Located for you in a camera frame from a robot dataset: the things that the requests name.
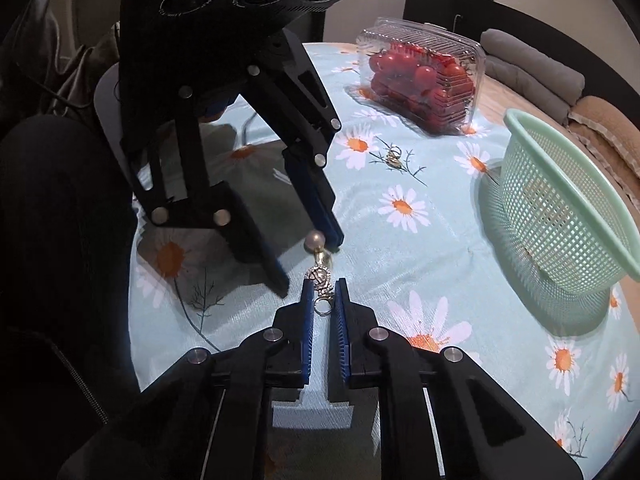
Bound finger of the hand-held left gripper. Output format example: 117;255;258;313
125;85;292;297
242;29;346;252

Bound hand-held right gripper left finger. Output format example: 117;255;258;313
57;279;316;480

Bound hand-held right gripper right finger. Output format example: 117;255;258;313
334;278;584;480

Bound pearl charm with gold clasp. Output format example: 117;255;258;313
304;230;337;317

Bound green plastic colander basket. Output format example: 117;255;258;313
492;108;640;306

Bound blue daisy print cloth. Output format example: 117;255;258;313
127;42;640;480

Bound brown satin cloth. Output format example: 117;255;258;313
12;0;123;121

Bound pile of red cherry tomatoes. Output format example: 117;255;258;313
369;42;476;133

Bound clear plastic clamshell box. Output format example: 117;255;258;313
356;16;487;137

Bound person's dark pants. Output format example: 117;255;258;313
0;112;143;480

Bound black headboard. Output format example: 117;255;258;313
402;0;640;101

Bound grey folded blanket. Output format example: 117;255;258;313
482;57;576;121
480;28;586;98

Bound folded tan blanket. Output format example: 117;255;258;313
567;117;640;181

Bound beige frilled pillow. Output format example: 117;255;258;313
575;95;640;138

